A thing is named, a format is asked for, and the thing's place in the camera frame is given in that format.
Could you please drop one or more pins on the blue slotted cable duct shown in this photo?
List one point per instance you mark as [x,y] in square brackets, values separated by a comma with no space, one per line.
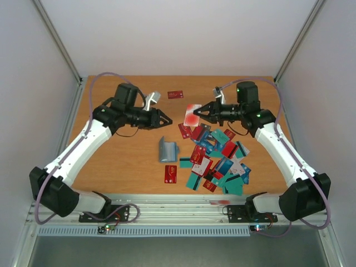
[145,231]

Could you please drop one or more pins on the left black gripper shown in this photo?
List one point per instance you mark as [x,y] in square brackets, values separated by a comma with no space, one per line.
[153,118]

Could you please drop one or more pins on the right aluminium frame post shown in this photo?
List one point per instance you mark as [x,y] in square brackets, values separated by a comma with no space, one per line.
[309,21]

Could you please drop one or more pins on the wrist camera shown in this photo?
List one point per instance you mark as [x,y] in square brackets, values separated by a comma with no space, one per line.
[151,100]
[219,94]

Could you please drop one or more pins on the teal card black stripe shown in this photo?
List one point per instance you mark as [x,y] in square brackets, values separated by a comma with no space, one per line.
[194,181]

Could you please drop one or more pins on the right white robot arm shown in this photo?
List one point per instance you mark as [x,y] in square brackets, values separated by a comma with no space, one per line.
[307,191]

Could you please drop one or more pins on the teal card left stripe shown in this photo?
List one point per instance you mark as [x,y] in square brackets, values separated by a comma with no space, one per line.
[185,163]

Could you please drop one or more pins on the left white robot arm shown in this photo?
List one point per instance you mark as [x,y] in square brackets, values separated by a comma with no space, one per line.
[51,186]

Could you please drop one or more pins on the small circuit board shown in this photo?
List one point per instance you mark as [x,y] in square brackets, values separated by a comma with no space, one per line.
[258,228]
[106,229]

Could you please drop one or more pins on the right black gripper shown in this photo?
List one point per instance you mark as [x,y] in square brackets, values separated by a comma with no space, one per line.
[216,110]

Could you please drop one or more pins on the red card bottom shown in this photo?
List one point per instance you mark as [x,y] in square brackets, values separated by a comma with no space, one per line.
[209,186]

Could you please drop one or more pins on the blue white card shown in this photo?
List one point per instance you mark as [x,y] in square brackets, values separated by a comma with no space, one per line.
[223,166]

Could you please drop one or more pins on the lone red VIP card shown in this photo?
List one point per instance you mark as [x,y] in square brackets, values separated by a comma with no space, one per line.
[175,94]

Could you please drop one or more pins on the white card floral print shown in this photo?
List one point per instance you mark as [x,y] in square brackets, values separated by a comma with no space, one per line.
[202,168]

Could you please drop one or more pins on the teal card bottom right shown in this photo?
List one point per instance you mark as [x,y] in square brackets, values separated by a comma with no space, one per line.
[233,185]

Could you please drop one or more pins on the teal card holder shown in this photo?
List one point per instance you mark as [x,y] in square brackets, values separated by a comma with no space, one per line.
[168,151]

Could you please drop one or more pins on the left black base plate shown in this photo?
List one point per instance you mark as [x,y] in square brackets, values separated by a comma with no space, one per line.
[110,214]

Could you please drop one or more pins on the white card red circle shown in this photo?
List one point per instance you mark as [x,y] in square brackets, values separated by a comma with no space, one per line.
[191,119]

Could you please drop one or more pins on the right small circuit board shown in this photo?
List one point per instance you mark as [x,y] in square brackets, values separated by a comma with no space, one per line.
[258,228]

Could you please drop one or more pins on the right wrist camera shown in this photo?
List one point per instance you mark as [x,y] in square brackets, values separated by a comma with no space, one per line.
[219,94]

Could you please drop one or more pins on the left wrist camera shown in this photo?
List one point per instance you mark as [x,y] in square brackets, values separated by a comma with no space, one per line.
[151,100]

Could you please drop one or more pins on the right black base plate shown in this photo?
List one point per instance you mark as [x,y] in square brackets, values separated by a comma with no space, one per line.
[239,214]

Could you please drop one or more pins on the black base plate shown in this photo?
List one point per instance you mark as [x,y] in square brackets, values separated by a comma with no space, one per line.
[239,214]
[110,214]

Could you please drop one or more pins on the left aluminium frame post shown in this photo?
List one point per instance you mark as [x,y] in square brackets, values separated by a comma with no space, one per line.
[38,5]

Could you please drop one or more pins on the aluminium rail platform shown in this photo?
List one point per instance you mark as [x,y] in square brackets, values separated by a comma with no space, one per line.
[178,209]

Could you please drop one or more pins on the aluminium frame post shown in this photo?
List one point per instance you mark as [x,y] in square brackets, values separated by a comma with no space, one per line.
[309,21]
[38,5]

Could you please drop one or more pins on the teal card upper pile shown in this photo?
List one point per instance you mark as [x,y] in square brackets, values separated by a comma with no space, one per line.
[220,136]

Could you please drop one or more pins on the red card black stripe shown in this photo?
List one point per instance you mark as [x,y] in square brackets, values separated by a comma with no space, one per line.
[229,149]

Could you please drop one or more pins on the left small circuit board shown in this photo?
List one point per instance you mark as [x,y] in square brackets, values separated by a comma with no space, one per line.
[106,229]

